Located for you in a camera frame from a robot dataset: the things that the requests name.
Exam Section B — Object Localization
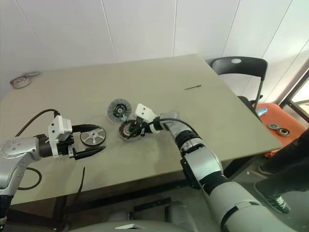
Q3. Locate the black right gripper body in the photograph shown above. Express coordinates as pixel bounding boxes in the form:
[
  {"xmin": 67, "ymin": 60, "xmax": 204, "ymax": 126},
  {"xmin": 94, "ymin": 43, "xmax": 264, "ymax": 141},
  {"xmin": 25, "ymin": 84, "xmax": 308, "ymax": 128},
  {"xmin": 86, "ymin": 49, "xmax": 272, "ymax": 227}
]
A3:
[{"xmin": 135, "ymin": 116, "xmax": 149, "ymax": 137}]

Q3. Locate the black folding chair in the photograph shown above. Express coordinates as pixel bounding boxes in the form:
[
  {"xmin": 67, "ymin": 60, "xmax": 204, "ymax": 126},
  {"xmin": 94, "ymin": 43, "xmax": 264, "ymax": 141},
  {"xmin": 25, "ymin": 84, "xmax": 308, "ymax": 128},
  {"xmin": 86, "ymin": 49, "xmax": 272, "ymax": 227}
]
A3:
[{"xmin": 211, "ymin": 56, "xmax": 269, "ymax": 114}]

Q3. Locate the silver spoked rotor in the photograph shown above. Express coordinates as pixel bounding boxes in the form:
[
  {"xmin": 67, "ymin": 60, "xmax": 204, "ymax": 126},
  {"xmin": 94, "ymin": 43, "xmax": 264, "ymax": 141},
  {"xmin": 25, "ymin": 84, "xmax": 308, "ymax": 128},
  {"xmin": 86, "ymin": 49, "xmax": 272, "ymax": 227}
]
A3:
[{"xmin": 80, "ymin": 127, "xmax": 107, "ymax": 146}]

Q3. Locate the dark metal table frame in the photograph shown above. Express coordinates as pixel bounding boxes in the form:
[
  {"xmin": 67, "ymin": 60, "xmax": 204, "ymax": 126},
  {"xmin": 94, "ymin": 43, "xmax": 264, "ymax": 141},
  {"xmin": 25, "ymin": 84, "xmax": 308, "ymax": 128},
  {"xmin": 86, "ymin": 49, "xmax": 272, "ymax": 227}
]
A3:
[{"xmin": 9, "ymin": 146, "xmax": 283, "ymax": 232}]

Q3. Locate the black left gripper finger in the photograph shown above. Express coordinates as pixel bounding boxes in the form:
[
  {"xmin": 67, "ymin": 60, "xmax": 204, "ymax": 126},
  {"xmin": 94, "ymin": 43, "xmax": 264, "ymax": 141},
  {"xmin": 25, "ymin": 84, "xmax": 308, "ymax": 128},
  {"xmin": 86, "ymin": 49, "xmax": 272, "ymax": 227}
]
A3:
[
  {"xmin": 73, "ymin": 145, "xmax": 107, "ymax": 161},
  {"xmin": 72, "ymin": 123, "xmax": 100, "ymax": 133}
]

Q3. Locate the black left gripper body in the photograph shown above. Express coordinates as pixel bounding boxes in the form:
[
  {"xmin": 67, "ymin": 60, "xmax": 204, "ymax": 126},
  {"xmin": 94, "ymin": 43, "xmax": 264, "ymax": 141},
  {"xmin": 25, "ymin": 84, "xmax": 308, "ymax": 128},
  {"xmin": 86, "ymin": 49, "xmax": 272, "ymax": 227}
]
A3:
[{"xmin": 56, "ymin": 134, "xmax": 76, "ymax": 159}]

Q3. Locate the grey robot torso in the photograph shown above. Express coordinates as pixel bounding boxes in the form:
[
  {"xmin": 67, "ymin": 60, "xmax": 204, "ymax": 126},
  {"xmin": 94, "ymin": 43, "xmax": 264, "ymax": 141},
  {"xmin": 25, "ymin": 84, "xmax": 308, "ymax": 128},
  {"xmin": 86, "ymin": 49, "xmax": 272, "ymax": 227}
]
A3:
[{"xmin": 70, "ymin": 217, "xmax": 227, "ymax": 232}]

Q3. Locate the dark window frame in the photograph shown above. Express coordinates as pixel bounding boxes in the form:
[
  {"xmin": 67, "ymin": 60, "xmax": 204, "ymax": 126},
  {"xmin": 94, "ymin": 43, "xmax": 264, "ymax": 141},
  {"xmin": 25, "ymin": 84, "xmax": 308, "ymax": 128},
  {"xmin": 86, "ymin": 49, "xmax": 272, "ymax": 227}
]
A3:
[{"xmin": 279, "ymin": 55, "xmax": 309, "ymax": 116}]

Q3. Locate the black flat bar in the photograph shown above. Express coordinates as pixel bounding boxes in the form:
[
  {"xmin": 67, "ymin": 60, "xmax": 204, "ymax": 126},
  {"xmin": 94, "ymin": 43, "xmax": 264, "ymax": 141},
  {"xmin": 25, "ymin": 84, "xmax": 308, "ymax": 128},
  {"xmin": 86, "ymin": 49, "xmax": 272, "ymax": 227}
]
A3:
[{"xmin": 132, "ymin": 197, "xmax": 172, "ymax": 214}]

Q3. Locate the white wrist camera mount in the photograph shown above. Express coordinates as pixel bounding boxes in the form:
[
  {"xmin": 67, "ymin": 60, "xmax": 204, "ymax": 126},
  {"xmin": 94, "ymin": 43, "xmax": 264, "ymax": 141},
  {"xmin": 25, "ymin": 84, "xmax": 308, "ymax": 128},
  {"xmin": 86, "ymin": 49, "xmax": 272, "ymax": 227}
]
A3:
[
  {"xmin": 47, "ymin": 115, "xmax": 73, "ymax": 159},
  {"xmin": 134, "ymin": 103, "xmax": 160, "ymax": 134}
]

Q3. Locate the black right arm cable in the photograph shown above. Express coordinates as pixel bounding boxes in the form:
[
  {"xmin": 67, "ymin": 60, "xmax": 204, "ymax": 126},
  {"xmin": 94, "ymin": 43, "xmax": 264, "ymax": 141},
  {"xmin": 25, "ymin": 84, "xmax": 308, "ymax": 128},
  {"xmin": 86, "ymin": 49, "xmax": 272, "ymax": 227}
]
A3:
[{"xmin": 142, "ymin": 117, "xmax": 202, "ymax": 140}]

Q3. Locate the grey round motor lid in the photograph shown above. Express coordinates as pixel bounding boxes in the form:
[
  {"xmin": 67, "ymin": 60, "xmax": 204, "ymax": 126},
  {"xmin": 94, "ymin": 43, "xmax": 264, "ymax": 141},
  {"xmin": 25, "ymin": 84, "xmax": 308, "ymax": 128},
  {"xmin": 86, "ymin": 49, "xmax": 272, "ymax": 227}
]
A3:
[{"xmin": 107, "ymin": 98, "xmax": 133, "ymax": 123}]

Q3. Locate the black motor housing with windings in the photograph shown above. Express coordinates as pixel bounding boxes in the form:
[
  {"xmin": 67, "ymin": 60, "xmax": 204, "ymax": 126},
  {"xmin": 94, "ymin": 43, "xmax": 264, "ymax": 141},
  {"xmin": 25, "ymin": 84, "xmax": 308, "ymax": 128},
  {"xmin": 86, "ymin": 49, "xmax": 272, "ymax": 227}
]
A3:
[{"xmin": 118, "ymin": 119, "xmax": 143, "ymax": 142}]

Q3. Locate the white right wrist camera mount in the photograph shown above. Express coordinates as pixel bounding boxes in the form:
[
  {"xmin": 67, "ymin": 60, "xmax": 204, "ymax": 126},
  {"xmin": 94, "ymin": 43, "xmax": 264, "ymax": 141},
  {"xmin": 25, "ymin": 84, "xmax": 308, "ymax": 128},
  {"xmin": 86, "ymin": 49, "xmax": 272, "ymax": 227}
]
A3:
[{"xmin": 134, "ymin": 103, "xmax": 160, "ymax": 134}]

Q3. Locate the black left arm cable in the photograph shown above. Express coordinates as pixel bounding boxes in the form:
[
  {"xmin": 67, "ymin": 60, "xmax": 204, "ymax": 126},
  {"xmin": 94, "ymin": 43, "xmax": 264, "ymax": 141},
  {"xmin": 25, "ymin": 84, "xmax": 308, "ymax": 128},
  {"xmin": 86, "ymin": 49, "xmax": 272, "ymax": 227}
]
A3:
[{"xmin": 14, "ymin": 109, "xmax": 60, "ymax": 190}]

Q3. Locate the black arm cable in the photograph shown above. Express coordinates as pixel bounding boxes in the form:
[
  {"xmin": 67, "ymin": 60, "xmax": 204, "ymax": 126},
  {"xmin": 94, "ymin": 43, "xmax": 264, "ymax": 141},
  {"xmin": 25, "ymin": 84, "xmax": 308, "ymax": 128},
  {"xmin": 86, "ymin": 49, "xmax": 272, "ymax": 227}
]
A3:
[
  {"xmin": 142, "ymin": 117, "xmax": 202, "ymax": 140},
  {"xmin": 14, "ymin": 109, "xmax": 60, "ymax": 190}
]

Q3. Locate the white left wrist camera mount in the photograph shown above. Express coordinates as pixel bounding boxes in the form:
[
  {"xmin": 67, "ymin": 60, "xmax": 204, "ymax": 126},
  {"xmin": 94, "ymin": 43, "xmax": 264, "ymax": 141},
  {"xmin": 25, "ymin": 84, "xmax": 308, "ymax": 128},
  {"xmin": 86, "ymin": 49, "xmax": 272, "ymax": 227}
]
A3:
[{"xmin": 47, "ymin": 115, "xmax": 73, "ymax": 159}]

